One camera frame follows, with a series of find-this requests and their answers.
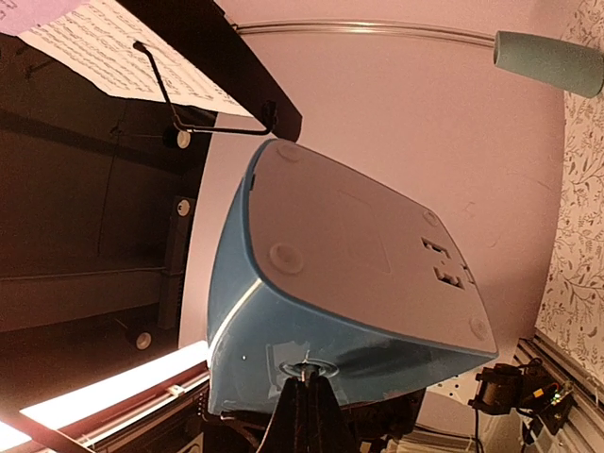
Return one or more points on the aluminium frame post left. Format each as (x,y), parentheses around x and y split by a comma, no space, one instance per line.
(436,33)

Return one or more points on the blue metronome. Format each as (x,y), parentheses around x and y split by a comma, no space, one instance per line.
(318,264)

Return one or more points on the purple sheet music page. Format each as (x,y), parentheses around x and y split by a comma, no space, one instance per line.
(18,16)

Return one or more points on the black music stand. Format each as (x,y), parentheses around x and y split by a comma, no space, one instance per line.
(88,195)

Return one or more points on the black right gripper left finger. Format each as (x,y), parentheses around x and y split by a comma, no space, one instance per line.
(287,430)

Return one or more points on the floral table mat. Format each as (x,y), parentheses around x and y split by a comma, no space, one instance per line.
(571,312)

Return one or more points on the sheet music booklet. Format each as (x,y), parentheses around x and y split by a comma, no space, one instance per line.
(96,40)

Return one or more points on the teal ceramic vase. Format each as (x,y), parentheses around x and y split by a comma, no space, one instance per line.
(565,65)

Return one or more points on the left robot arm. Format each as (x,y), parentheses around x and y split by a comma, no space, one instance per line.
(514,405)

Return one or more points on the aluminium front rail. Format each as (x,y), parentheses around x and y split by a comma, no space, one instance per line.
(561,377)

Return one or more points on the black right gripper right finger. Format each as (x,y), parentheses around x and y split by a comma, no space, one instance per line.
(328,430)

